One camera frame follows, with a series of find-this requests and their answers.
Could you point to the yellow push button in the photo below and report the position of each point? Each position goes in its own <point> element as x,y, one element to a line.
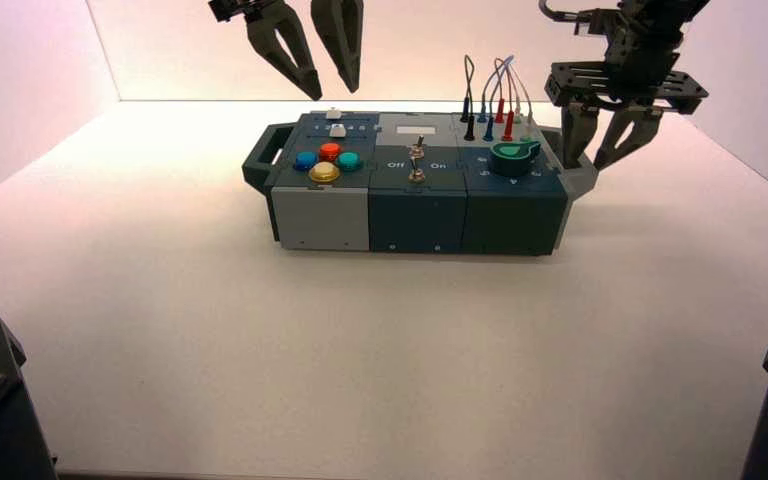
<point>324,173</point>

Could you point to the metal toggle switch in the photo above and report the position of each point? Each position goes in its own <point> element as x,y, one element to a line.
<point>418,147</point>
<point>416,175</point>

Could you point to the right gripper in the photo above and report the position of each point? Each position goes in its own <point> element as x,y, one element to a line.
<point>629,73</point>

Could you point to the green push button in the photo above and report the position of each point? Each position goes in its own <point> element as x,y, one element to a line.
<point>349,161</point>

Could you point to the white slider knob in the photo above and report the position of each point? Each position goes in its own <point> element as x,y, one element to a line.
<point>334,114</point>
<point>338,131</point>

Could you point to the dark modular control box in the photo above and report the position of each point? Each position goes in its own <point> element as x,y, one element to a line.
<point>417,212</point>

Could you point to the red push button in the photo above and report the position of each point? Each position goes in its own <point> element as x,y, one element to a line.
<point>330,152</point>

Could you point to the black green rotary knob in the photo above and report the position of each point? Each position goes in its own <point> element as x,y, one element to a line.
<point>513,162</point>

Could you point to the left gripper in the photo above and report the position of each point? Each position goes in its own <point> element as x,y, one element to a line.
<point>235,8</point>

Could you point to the blue push button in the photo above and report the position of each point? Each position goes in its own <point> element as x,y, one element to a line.
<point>305,161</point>

